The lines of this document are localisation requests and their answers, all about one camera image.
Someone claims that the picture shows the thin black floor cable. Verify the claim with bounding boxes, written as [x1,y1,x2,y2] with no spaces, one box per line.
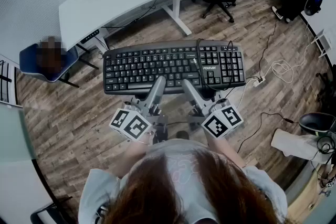
[237,112,299,154]

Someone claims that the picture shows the black computer keyboard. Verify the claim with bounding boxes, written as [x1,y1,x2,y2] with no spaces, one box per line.
[102,39,247,95]

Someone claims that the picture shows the person's right forearm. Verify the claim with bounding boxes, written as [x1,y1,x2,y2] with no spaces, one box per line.
[206,135,246,169]

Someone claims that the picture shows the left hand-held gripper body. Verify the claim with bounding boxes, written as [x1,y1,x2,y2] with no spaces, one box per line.
[109,101,169,144]

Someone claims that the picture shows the white floor cable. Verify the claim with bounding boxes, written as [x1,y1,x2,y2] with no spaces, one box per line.
[262,23,316,84]

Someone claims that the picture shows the black USB cable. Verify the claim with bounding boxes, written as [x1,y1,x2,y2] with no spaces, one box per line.
[195,38,237,91]

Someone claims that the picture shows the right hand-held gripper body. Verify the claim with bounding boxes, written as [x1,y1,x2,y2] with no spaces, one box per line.
[187,98,244,139]

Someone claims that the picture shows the person's left forearm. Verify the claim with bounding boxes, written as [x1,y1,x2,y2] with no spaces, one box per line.
[114,138,151,179]

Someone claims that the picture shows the black round bin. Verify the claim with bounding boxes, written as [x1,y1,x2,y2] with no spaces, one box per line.
[298,112,336,137]

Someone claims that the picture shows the person with head camera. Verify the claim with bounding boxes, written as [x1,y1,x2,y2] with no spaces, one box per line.
[78,137,289,224]

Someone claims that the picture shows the white power strip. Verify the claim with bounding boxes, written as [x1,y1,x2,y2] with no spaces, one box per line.
[252,76,267,88]

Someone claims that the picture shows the brown bag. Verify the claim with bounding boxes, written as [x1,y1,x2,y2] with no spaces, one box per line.
[36,35,67,74]

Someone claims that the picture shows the silver bangle bracelet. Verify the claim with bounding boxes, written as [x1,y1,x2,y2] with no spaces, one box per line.
[128,131,152,145]

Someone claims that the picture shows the blue chair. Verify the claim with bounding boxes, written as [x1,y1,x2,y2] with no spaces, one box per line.
[18,43,99,89]

